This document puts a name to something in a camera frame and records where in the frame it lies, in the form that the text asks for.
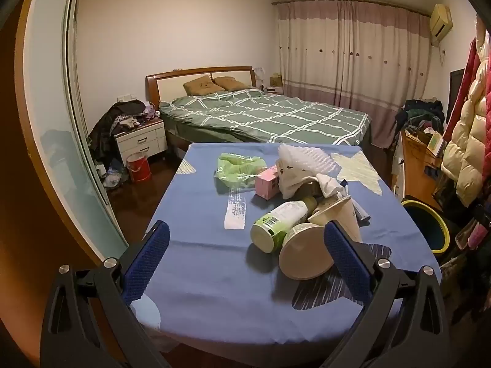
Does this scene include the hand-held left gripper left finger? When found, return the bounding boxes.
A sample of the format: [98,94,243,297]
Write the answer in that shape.
[40,220,171,368]

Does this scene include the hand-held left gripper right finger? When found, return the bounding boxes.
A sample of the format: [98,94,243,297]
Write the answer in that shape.
[323,220,451,368]

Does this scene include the round beige paper tub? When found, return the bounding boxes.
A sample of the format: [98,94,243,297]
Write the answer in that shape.
[279,223,338,280]

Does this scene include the white cloth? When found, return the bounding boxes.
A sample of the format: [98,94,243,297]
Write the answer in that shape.
[278,161,319,201]
[316,174,350,200]

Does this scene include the white bottle with green label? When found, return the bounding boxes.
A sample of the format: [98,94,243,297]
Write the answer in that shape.
[250,197,318,254]

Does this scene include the dark bin with yellow rim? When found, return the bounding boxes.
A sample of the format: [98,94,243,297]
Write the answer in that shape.
[401,199,450,255]

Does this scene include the white bubble wrap sheet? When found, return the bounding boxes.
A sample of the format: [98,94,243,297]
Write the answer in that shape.
[277,144,342,179]

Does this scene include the pink cardboard box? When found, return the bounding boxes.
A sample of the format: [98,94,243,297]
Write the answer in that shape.
[255,165,282,200]

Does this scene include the green plastic bag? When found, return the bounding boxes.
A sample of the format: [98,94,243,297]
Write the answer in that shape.
[215,152,268,192]

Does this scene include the blue star-print tablecloth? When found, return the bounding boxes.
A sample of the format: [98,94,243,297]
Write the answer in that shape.
[130,143,442,347]

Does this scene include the red bucket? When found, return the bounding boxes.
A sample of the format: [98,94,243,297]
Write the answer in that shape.
[126,152,152,183]

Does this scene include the wooden desk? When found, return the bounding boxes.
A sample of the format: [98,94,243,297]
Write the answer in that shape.
[391,130,446,208]

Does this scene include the pink floral bag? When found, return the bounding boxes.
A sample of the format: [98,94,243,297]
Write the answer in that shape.
[456,215,491,254]

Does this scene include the white nightstand with clothes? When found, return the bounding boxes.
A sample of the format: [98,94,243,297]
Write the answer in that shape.
[88,100,160,165]

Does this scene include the green book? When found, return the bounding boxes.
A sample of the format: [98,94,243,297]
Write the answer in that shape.
[426,130,447,158]

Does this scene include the heap of clothes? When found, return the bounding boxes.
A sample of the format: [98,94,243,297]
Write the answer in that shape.
[395,99,446,135]

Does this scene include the green checked quilt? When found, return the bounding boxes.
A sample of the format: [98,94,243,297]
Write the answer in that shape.
[159,88,372,146]

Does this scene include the cream puffer jacket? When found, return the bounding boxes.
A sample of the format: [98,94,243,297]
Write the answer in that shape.
[440,57,491,208]

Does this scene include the wooden bed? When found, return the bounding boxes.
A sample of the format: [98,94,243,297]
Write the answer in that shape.
[145,66,373,150]

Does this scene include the brown pillow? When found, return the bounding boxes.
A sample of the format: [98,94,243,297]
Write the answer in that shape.
[214,77,250,92]
[183,77,225,96]

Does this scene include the glass sliding wardrobe door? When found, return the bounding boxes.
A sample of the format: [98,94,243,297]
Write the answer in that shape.
[15,0,129,261]

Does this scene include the beige and mauve curtain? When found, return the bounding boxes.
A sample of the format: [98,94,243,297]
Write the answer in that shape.
[273,0,432,149]

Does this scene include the black television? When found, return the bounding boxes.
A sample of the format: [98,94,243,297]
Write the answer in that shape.
[447,68,466,123]

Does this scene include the red puffer jacket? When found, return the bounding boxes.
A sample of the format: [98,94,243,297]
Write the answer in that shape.
[443,31,491,139]

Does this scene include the beige air conditioner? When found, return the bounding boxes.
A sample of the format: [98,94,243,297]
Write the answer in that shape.
[429,4,453,47]

